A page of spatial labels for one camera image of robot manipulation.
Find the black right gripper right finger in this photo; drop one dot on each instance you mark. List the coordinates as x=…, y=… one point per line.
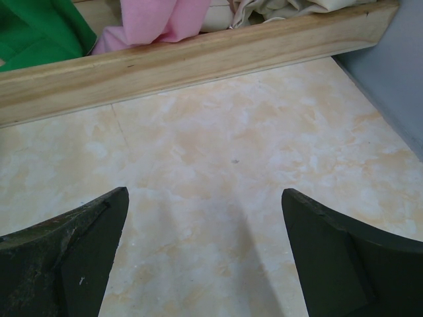
x=349, y=268

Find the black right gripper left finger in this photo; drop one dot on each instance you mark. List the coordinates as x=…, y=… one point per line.
x=61, y=266

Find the wooden clothes rack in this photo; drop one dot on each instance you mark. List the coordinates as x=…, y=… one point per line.
x=35, y=93

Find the green tank top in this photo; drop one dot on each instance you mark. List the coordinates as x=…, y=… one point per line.
x=40, y=32

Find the pink shirt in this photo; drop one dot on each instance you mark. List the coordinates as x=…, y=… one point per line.
x=147, y=22

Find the beige cloth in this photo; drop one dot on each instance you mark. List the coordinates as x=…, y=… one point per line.
x=223, y=15

